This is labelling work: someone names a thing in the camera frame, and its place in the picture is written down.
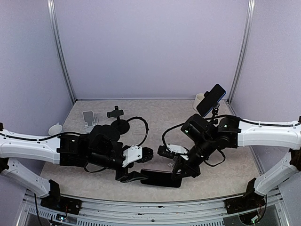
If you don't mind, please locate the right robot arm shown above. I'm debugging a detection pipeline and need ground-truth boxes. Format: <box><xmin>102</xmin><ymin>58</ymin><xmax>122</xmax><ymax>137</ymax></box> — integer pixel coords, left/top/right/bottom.
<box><xmin>171</xmin><ymin>114</ymin><xmax>301</xmax><ymax>209</ymax></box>

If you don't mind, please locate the aluminium frame post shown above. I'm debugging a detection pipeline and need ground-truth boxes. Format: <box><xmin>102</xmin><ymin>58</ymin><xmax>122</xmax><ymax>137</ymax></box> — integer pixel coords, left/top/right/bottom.
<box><xmin>227</xmin><ymin>0</ymin><xmax>255</xmax><ymax>105</ymax></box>
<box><xmin>47</xmin><ymin>0</ymin><xmax>77</xmax><ymax>105</ymax></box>

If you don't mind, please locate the right aluminium frame post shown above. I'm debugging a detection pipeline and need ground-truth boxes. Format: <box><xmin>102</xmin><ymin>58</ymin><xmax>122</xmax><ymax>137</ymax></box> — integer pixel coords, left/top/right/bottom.
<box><xmin>227</xmin><ymin>0</ymin><xmax>255</xmax><ymax>105</ymax></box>

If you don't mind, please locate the white folding phone stand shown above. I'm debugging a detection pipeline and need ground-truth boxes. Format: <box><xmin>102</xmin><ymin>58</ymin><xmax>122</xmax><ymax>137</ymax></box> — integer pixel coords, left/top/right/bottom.
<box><xmin>82</xmin><ymin>111</ymin><xmax>99</xmax><ymax>133</ymax></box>

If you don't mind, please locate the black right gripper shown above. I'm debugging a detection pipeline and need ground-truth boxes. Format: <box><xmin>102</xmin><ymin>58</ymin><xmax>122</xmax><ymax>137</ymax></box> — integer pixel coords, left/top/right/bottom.
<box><xmin>171</xmin><ymin>135</ymin><xmax>216</xmax><ymax>180</ymax></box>

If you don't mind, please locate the white cup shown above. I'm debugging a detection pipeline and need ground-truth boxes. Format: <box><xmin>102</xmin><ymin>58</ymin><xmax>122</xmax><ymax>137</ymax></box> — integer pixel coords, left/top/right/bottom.
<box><xmin>193</xmin><ymin>93</ymin><xmax>204</xmax><ymax>111</ymax></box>

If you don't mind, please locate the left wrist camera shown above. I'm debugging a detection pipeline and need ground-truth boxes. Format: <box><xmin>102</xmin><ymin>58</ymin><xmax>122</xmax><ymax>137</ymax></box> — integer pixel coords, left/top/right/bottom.
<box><xmin>122</xmin><ymin>145</ymin><xmax>154</xmax><ymax>168</ymax></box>

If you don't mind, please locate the light blue cup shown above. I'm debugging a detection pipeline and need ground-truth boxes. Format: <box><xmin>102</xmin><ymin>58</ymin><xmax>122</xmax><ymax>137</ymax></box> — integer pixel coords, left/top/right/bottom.
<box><xmin>48</xmin><ymin>123</ymin><xmax>63</xmax><ymax>136</ymax></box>

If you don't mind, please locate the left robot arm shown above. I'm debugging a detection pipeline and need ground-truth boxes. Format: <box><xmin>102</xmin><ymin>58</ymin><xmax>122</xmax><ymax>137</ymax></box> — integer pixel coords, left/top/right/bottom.
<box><xmin>0</xmin><ymin>124</ymin><xmax>147</xmax><ymax>210</ymax></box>

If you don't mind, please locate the black phone landscape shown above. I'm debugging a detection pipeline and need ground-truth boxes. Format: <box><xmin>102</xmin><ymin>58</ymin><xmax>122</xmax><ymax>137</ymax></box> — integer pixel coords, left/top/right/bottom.
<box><xmin>140</xmin><ymin>169</ymin><xmax>182</xmax><ymax>188</ymax></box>

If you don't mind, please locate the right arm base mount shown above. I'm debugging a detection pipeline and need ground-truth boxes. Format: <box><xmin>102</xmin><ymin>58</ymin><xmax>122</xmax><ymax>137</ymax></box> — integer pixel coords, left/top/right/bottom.
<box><xmin>224</xmin><ymin>178</ymin><xmax>266</xmax><ymax>214</ymax></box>

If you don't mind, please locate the front aluminium rail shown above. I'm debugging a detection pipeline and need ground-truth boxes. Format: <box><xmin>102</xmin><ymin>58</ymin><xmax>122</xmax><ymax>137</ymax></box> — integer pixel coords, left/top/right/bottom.
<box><xmin>13</xmin><ymin>188</ymin><xmax>293</xmax><ymax>226</ymax></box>

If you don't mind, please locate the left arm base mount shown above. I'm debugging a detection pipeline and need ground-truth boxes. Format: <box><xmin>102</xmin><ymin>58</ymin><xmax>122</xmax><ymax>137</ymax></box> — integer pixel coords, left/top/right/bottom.
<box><xmin>40</xmin><ymin>196</ymin><xmax>82</xmax><ymax>215</ymax></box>

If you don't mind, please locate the black phone blue edge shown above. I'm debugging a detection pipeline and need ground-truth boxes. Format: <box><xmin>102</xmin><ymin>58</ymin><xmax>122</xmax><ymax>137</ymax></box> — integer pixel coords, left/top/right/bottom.
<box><xmin>196</xmin><ymin>84</ymin><xmax>226</xmax><ymax>117</ymax></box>

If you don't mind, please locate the black round base phone stand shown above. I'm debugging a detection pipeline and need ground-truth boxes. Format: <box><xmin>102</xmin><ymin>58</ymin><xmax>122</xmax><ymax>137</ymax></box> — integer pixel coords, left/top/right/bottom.
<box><xmin>107</xmin><ymin>105</ymin><xmax>130</xmax><ymax>135</ymax></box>

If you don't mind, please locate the left aluminium frame post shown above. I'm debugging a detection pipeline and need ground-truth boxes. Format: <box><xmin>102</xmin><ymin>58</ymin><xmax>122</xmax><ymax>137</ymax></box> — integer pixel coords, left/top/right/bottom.
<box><xmin>47</xmin><ymin>0</ymin><xmax>77</xmax><ymax>105</ymax></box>

